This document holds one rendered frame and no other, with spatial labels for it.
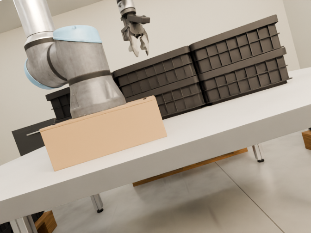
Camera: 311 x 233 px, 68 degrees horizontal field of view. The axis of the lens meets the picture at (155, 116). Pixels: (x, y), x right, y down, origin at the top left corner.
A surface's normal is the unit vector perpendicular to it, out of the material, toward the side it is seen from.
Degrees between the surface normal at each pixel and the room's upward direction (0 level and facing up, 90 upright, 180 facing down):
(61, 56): 90
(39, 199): 90
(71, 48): 91
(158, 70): 90
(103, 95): 75
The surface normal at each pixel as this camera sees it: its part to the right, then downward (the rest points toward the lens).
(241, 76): -0.16, 0.13
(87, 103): -0.18, -0.16
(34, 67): -0.51, 0.26
